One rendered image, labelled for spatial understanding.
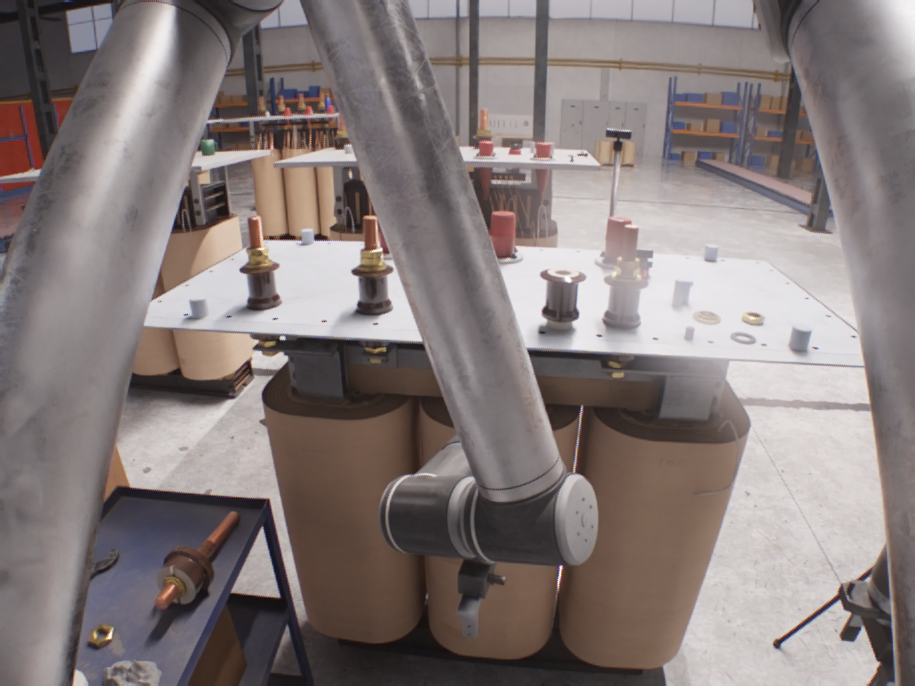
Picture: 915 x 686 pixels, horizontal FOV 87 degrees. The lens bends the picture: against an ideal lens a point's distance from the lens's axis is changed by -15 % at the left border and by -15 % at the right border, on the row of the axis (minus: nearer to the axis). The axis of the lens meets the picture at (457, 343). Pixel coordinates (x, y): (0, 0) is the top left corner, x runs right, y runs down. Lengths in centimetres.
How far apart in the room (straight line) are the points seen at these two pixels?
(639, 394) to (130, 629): 126
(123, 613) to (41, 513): 88
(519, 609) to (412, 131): 146
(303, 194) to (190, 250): 384
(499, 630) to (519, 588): 20
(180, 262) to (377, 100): 301
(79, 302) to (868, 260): 57
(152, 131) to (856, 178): 58
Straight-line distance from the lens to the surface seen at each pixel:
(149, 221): 56
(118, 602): 138
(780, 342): 127
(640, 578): 166
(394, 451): 148
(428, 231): 53
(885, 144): 43
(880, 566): 106
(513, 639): 186
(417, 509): 72
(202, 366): 371
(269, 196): 735
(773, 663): 243
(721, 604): 254
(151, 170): 57
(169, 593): 123
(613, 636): 185
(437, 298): 54
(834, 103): 47
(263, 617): 173
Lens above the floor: 180
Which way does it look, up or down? 24 degrees down
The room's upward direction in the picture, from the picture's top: straight up
